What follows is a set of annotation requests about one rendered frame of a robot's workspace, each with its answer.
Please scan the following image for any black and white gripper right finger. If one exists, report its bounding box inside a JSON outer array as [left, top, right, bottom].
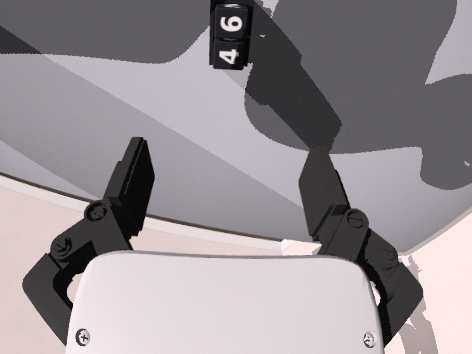
[[298, 144, 424, 348]]

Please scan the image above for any black calendar cube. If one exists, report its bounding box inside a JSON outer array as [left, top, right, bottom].
[[213, 38, 246, 70], [214, 3, 249, 40]]

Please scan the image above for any black tray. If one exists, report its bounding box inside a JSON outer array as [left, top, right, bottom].
[[209, 0, 254, 67]]

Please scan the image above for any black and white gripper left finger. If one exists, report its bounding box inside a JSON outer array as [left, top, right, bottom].
[[22, 137, 155, 346]]

